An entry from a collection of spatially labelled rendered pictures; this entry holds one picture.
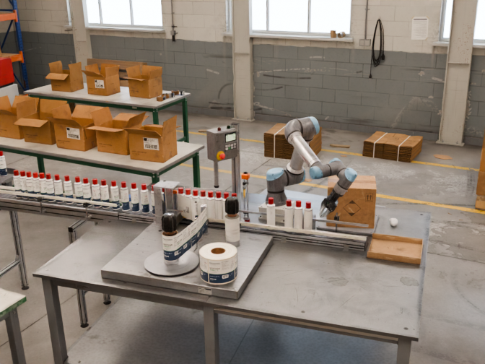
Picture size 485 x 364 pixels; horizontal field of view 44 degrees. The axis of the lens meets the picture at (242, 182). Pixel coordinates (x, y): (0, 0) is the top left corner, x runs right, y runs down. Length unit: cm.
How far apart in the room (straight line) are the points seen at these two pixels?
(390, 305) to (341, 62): 620
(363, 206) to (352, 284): 71
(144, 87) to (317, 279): 502
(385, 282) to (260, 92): 655
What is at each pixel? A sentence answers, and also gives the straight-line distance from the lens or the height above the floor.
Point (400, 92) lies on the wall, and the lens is 885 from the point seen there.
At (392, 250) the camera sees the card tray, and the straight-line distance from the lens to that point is 372.
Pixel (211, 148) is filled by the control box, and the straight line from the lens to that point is 376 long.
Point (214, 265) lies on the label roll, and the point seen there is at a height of 99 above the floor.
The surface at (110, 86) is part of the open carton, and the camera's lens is 822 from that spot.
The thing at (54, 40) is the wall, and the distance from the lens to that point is 1189.
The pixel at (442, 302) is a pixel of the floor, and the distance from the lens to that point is 490.
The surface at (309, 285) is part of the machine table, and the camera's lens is 329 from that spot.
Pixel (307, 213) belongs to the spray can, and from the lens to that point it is 367.
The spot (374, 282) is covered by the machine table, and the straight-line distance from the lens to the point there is 336.
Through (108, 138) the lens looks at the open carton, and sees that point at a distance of 573.
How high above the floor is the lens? 249
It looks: 21 degrees down
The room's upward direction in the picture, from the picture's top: 1 degrees counter-clockwise
